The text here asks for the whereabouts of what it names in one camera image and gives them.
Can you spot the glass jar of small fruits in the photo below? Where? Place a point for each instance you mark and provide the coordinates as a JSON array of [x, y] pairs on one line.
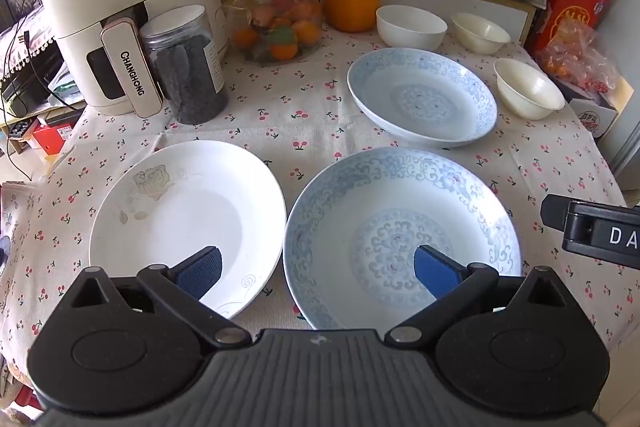
[[280, 22]]

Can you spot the red cardboard box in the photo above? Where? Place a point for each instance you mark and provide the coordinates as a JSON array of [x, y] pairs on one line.
[[575, 7]]

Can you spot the small red box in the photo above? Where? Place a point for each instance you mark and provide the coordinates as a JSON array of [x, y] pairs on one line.
[[50, 139]]

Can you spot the cream bowl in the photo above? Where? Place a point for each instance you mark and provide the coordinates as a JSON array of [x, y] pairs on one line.
[[481, 34], [530, 89]]

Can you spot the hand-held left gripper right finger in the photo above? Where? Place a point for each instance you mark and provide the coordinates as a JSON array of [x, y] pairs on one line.
[[436, 271]]

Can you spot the cherry print tablecloth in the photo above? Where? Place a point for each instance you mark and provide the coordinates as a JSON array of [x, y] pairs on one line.
[[300, 117]]

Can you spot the white lace cloth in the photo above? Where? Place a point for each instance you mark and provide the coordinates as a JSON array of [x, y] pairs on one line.
[[20, 49]]

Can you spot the clear plastic jar dark contents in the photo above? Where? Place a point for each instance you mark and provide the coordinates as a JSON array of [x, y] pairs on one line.
[[190, 77]]

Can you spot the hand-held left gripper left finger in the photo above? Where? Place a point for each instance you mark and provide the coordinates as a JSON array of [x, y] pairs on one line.
[[202, 274]]

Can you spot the black electronic device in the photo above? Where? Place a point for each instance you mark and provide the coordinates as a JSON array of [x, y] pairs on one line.
[[25, 82]]

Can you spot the plastic bag of kumquats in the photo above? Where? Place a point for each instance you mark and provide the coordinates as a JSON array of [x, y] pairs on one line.
[[575, 57]]

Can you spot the white floral plate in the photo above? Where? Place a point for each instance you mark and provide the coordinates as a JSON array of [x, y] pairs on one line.
[[190, 207]]

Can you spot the large orange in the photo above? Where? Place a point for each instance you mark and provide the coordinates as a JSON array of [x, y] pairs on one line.
[[350, 4]]

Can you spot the blue patterned plate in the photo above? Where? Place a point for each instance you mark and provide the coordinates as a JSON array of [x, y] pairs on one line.
[[400, 217], [425, 97]]

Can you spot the dark blue and white box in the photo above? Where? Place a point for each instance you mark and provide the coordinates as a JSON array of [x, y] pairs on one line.
[[600, 117]]

